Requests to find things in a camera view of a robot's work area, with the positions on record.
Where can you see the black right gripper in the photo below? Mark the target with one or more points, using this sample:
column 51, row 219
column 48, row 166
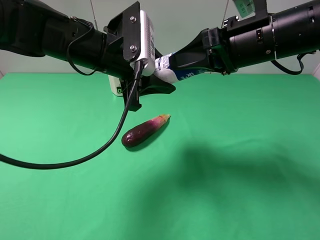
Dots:
column 208, row 51

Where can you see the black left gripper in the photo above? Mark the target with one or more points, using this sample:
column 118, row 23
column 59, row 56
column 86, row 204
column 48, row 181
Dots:
column 123, row 46

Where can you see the blue white yogurt bottle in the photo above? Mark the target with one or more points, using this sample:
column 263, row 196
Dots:
column 175, row 67

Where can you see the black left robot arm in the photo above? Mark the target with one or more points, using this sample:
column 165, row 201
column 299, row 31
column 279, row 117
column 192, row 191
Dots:
column 32, row 28

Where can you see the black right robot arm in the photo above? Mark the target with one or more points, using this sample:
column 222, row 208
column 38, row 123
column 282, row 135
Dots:
column 264, row 37

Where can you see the white milk bottle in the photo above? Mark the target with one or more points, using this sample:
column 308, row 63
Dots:
column 115, row 86

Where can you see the purple eggplant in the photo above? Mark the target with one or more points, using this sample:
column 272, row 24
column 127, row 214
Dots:
column 143, row 131

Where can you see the green tablecloth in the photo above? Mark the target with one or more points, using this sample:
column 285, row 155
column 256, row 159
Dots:
column 239, row 159

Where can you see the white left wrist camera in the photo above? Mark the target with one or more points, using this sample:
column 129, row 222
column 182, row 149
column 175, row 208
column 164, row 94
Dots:
column 147, row 50

